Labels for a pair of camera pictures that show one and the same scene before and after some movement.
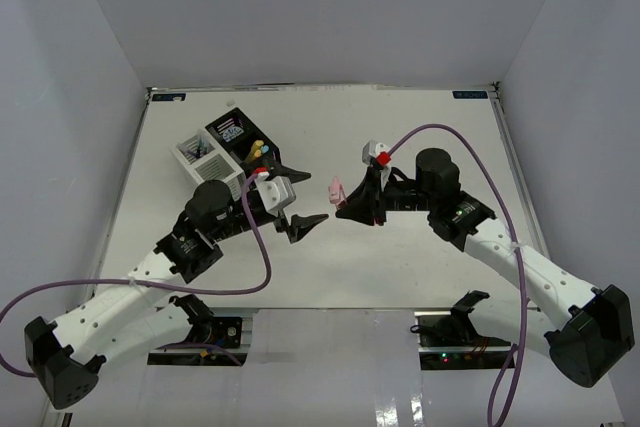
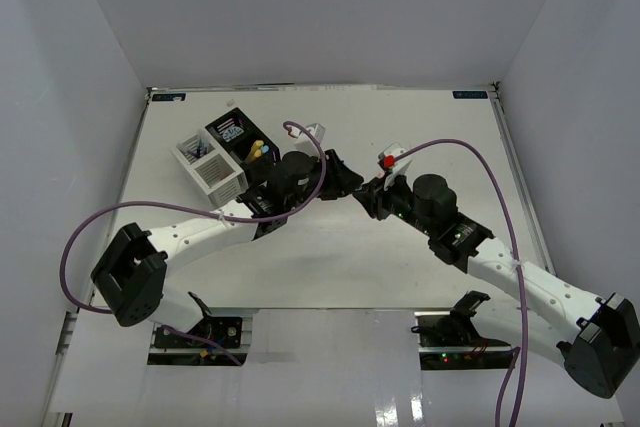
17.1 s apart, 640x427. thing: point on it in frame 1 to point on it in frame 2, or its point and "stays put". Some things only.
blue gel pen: (201, 149) stays put
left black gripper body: (281, 224) to (333, 185)
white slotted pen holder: (206, 160) stays put
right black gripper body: (397, 196) stays put
